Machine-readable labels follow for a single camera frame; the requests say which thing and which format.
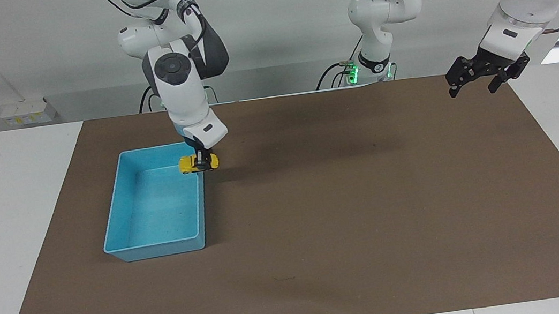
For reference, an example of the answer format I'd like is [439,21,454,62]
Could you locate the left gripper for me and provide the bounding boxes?
[441,41,535,101]

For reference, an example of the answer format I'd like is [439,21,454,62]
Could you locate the yellow toy beetle car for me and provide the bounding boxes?
[177,151,221,176]

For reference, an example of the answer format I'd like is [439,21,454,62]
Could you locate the blue plastic bin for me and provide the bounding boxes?
[91,140,216,266]

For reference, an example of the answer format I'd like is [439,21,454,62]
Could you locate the white wall socket box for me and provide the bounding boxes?
[0,94,60,130]

